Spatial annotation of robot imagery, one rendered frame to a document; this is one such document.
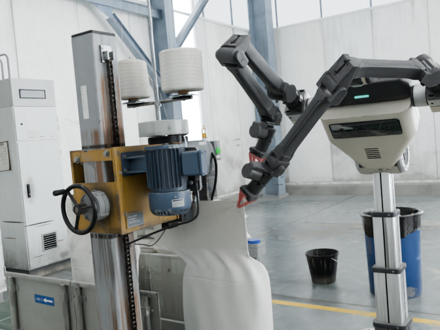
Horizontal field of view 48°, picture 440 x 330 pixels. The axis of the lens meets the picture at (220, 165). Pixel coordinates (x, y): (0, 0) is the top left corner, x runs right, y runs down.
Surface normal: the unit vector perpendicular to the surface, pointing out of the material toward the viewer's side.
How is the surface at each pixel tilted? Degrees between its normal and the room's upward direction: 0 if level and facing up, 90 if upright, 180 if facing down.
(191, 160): 90
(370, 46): 90
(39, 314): 90
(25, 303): 90
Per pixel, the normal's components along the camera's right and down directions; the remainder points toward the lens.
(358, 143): -0.37, 0.71
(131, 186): 0.83, -0.04
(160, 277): -0.55, 0.09
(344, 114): -0.42, -0.70
